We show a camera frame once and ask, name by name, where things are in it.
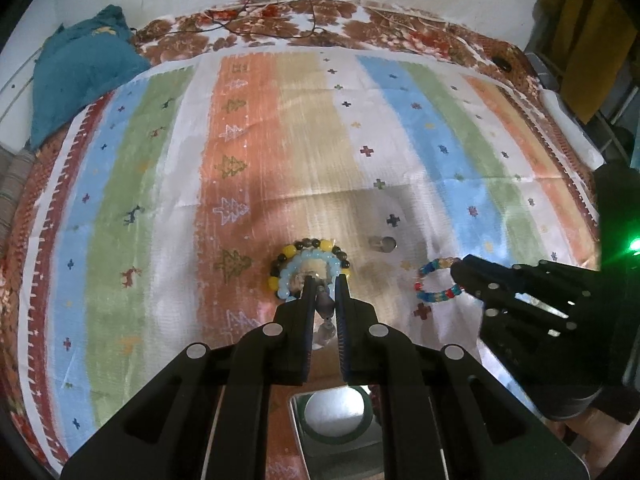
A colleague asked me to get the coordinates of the light blue bead bracelet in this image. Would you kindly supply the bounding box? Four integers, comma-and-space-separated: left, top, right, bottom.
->
279, 252, 347, 304

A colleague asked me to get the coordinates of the teal cloth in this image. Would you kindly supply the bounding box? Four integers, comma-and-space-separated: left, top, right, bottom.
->
30, 5, 152, 151

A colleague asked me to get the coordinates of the yellow hanging cloth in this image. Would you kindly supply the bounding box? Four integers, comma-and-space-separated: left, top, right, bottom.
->
537, 0, 627, 122

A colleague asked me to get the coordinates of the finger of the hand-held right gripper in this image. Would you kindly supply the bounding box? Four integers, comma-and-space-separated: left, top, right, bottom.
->
457, 254, 603, 323
450, 266, 603, 388

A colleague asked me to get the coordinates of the brown floral bedsheet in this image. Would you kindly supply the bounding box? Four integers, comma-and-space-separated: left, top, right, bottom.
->
0, 0, 603, 480

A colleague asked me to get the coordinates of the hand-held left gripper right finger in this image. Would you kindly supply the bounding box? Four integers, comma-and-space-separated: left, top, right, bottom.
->
335, 275, 592, 480

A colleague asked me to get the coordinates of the black cable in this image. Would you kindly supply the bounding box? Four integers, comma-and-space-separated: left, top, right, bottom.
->
165, 0, 322, 41

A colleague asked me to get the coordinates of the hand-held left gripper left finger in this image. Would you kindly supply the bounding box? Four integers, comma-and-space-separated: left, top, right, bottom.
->
60, 275, 318, 480

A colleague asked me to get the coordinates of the brown bead bracelet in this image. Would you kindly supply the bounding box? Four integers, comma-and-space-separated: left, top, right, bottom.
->
291, 270, 339, 349

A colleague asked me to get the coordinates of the person's right forearm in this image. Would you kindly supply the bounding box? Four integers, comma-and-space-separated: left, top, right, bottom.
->
554, 405, 640, 472

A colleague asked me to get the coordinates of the yellow and black bead bracelet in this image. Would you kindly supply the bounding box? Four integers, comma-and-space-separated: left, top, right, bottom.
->
268, 238, 354, 294

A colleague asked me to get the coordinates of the multicolour bead bracelet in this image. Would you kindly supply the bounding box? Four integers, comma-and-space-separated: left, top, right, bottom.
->
414, 256, 467, 306

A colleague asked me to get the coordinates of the striped printed cloth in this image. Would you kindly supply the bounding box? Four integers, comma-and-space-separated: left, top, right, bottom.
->
20, 49, 601, 463

